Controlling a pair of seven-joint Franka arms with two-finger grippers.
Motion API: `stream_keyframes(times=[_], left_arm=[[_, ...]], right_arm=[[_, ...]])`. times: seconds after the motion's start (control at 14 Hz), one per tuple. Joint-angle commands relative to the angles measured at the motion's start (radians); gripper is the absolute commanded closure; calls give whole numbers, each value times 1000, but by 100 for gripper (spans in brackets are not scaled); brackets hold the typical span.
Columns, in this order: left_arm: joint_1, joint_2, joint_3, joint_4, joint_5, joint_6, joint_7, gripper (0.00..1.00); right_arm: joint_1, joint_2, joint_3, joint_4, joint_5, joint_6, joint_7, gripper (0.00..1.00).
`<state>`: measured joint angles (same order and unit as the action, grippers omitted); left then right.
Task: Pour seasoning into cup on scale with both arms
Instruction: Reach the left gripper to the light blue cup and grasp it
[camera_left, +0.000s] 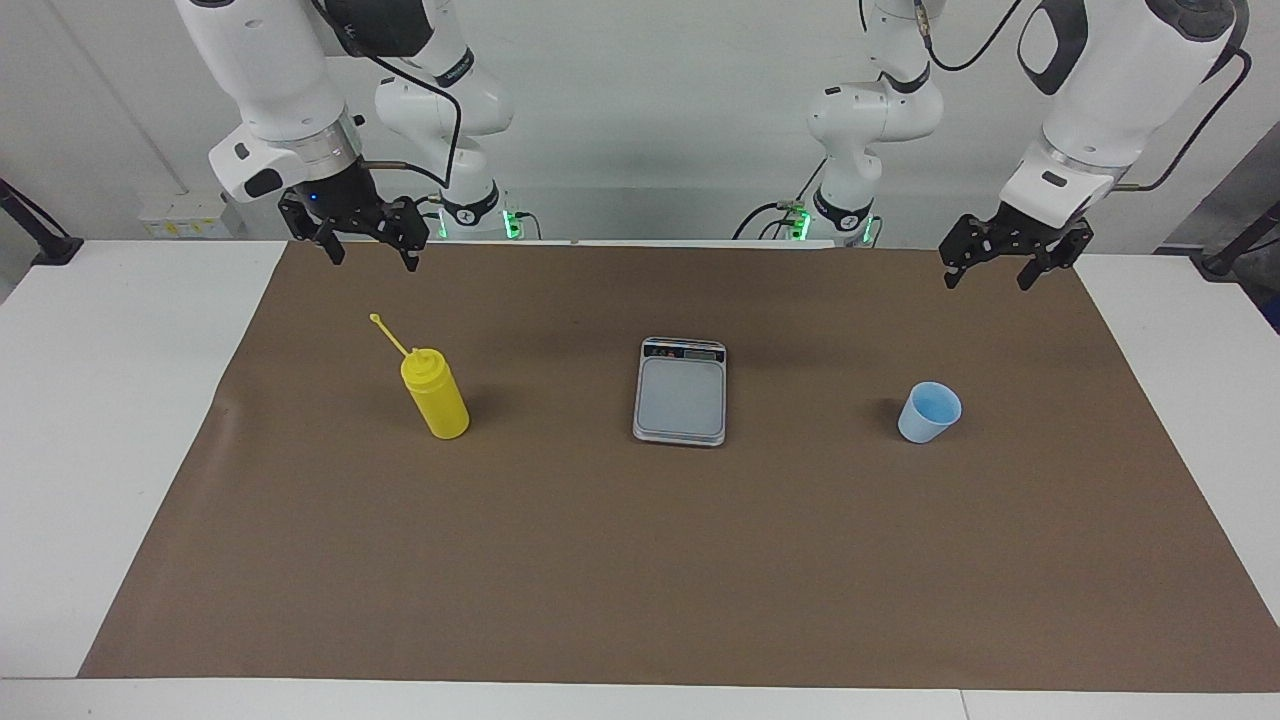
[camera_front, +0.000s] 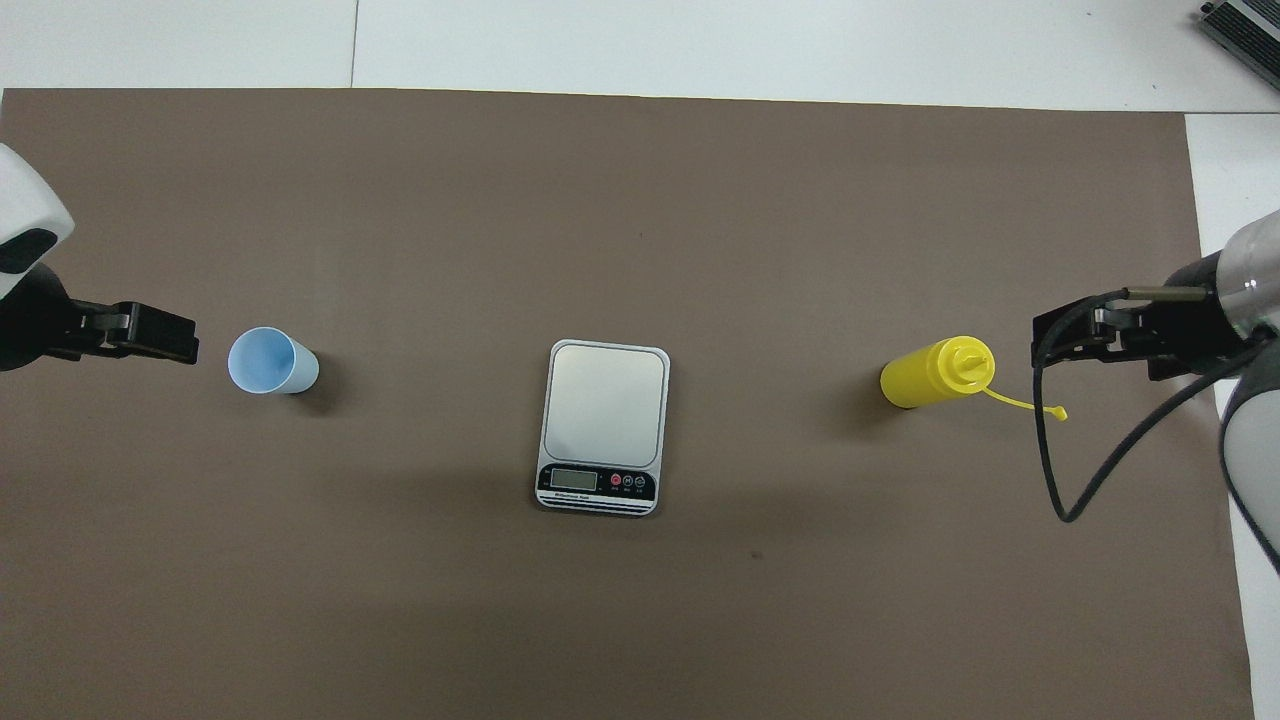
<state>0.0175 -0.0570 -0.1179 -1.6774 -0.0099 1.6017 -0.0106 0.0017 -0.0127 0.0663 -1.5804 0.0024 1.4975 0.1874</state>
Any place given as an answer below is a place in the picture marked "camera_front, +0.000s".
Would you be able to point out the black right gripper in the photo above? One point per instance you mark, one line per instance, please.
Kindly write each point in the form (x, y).
(1180, 325)

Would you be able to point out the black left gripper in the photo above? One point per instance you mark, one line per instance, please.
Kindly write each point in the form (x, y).
(30, 322)

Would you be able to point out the light blue plastic cup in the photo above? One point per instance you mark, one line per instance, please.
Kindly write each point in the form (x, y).
(270, 362)

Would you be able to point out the yellow squeeze bottle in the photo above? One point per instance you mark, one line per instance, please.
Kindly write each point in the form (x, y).
(930, 375)

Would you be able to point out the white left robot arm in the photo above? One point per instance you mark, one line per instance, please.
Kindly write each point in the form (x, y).
(25, 200)

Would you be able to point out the silver digital kitchen scale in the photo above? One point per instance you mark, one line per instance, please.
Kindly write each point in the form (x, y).
(605, 420)

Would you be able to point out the grey ribbed metal device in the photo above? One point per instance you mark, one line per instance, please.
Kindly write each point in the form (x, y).
(1250, 30)

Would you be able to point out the brown table mat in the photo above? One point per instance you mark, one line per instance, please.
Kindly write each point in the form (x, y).
(640, 250)

